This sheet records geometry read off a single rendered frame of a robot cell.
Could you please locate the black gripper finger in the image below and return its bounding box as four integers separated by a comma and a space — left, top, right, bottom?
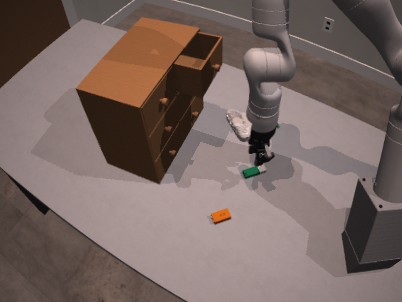
248, 137, 255, 154
253, 139, 275, 167

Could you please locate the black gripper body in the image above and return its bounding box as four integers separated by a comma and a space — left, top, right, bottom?
250, 126, 277, 149

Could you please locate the brown wooden chest of drawers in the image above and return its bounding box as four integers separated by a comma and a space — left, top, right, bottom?
76, 17, 200, 184

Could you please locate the green rectangular block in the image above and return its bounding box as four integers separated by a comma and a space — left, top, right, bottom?
242, 164, 266, 179

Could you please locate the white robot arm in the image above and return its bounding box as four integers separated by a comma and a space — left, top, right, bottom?
226, 0, 402, 203

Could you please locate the dark brown drawer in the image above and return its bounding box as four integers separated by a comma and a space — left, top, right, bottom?
155, 123, 182, 181
174, 32, 223, 98
141, 67, 176, 136
177, 92, 194, 118
181, 97, 203, 141
149, 97, 179, 160

